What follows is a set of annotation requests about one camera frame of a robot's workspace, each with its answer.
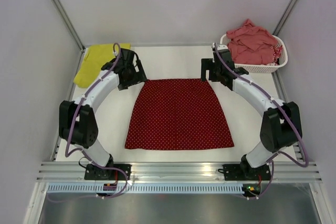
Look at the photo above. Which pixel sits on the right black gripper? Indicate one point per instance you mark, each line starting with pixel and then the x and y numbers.
pixel 208 64

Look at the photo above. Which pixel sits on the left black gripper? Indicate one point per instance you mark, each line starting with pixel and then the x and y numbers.
pixel 139 77

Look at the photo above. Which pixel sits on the yellow-green trousers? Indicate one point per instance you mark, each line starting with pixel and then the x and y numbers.
pixel 95 57

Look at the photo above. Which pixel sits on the red polka dot garment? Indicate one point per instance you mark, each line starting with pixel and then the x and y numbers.
pixel 178 115

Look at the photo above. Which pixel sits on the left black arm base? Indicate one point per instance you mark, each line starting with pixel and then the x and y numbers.
pixel 94 173

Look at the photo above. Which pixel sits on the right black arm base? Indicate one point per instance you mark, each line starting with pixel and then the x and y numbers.
pixel 235 172

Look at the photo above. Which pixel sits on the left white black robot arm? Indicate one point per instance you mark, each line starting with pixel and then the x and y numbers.
pixel 77 121

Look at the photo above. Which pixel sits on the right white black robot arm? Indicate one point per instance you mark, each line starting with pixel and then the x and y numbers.
pixel 281 122

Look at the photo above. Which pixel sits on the white plastic laundry basket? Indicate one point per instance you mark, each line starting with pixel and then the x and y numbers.
pixel 280 59

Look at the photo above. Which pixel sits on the pink red garment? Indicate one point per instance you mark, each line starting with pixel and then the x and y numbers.
pixel 253 45

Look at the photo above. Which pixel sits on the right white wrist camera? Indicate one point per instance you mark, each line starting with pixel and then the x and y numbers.
pixel 219 47

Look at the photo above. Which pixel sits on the white slotted cable duct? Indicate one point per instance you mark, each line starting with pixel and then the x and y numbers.
pixel 148 188

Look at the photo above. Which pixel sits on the aluminium mounting rail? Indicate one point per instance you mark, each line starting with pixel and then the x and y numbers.
pixel 170 172

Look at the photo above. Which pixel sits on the left aluminium frame post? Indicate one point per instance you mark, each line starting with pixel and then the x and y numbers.
pixel 69 25

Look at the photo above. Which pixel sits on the aluminium frame post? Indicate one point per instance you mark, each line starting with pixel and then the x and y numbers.
pixel 69 25
pixel 285 16

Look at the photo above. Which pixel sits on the right aluminium frame post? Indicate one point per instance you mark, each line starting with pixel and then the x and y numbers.
pixel 285 16

